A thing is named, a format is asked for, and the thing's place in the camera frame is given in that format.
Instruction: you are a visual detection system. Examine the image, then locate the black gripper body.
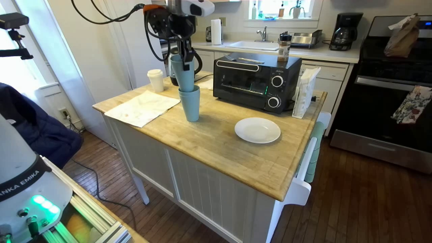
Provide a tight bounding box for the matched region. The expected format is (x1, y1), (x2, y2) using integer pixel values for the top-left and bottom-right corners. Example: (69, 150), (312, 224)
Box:
(150, 11), (197, 48)

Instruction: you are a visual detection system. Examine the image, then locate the glass electric kettle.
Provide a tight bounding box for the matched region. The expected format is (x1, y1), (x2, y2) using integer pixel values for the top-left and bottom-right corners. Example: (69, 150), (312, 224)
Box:
(169, 44), (204, 86)

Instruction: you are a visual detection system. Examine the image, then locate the white lidded paper cup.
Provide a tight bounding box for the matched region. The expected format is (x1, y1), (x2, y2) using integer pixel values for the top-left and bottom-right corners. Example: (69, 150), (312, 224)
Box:
(146, 67), (166, 94)

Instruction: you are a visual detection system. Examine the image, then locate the white paper towel roll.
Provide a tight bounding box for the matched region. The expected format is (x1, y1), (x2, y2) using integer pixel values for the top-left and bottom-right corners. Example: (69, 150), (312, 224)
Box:
(209, 17), (224, 46)

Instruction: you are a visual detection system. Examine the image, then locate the white kitchen sink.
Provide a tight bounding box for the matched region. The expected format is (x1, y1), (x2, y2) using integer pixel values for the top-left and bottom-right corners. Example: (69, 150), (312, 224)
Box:
(224, 39), (281, 53)

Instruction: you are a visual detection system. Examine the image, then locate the stained white cloth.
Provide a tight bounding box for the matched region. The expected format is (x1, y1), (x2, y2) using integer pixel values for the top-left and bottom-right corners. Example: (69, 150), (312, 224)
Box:
(104, 90), (181, 129)

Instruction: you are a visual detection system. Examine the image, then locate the black toaster oven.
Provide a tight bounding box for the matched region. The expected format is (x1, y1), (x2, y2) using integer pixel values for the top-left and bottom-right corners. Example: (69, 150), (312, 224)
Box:
(212, 53), (304, 115)

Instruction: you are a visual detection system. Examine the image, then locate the metal sink faucet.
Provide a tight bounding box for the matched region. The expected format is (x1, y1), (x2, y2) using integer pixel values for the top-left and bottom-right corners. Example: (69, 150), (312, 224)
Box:
(255, 26), (270, 43)

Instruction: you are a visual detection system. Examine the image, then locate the kitchen window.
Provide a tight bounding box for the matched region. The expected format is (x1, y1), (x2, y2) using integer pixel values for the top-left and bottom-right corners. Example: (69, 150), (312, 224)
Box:
(247, 0), (324, 23)

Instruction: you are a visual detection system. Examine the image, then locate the spice jar with dark lid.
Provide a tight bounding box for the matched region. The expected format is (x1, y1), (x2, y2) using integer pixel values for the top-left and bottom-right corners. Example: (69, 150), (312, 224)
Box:
(277, 31), (293, 65)

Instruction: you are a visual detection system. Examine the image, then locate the white round plate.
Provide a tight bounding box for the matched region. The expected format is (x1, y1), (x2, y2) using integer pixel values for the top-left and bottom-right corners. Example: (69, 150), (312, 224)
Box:
(233, 116), (282, 146)

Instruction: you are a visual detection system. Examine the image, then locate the white windowsill pot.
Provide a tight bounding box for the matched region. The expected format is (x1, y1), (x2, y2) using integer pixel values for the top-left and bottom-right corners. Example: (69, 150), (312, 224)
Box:
(289, 0), (304, 19)

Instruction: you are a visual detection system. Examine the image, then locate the white napkin package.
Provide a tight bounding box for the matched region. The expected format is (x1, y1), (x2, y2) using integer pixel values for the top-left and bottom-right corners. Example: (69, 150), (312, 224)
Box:
(291, 66), (323, 120)

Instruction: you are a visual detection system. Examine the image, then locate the wooden top kitchen island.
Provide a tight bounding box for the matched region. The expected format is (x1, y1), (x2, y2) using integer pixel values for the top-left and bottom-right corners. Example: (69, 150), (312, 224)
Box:
(92, 69), (332, 243)

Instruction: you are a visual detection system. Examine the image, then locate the dark blue jacket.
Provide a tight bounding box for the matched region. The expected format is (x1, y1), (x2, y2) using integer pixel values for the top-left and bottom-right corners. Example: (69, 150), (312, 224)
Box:
(0, 81), (85, 169)

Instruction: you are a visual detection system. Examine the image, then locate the green hanging towel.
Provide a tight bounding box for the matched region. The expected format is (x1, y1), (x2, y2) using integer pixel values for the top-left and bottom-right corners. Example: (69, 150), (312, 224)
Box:
(305, 120), (327, 183)

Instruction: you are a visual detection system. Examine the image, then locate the black coffee maker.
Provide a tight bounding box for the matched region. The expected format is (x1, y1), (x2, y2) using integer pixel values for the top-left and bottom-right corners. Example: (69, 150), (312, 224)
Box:
(329, 12), (364, 51)

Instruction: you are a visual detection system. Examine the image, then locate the white towel bar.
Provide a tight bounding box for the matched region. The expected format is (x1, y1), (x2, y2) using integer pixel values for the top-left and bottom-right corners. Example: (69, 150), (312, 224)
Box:
(264, 112), (332, 243)

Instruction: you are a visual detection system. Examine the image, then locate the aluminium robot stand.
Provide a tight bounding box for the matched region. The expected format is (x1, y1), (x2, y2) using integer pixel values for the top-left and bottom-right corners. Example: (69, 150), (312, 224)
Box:
(39, 155), (132, 243)

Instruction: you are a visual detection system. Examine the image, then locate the black steel stove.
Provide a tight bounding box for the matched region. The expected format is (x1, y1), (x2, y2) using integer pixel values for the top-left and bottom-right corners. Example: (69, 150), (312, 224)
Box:
(329, 15), (432, 175)

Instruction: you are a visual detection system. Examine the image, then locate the brown paper bag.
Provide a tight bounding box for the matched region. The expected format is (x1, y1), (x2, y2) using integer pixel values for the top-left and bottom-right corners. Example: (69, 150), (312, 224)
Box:
(383, 12), (421, 59)

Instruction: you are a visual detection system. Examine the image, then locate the floral dish towel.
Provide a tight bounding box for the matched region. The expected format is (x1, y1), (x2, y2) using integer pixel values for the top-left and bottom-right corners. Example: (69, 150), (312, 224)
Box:
(390, 85), (432, 125)

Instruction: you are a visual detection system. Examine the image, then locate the orange black wrist camera mount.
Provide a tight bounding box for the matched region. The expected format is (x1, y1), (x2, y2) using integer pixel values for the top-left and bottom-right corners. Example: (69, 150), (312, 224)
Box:
(142, 3), (170, 28)

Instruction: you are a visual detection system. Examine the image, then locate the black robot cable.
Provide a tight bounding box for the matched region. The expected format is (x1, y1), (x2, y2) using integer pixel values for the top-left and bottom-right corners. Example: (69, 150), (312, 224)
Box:
(70, 0), (204, 75)

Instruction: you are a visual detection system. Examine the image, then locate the black camera on tripod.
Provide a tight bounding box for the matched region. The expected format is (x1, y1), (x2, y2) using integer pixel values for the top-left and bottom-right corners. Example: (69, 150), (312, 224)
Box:
(0, 12), (34, 61)

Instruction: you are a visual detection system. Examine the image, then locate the black floor power cable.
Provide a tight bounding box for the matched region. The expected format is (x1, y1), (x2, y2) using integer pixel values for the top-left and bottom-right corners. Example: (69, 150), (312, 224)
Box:
(71, 159), (139, 228)

